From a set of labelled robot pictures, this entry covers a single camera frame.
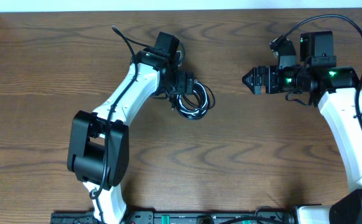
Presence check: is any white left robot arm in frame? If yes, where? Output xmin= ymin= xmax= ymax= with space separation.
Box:
xmin=67 ymin=32 xmax=193 ymax=223

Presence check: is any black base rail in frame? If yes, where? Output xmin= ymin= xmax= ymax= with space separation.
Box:
xmin=50 ymin=210 xmax=297 ymax=224

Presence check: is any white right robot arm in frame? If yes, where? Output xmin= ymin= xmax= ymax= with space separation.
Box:
xmin=242 ymin=31 xmax=362 ymax=223

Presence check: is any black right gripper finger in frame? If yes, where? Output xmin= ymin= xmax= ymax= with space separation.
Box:
xmin=242 ymin=66 xmax=262 ymax=80
xmin=242 ymin=77 xmax=262 ymax=95

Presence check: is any thin black cable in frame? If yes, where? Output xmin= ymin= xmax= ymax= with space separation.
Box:
xmin=168 ymin=81 xmax=216 ymax=121

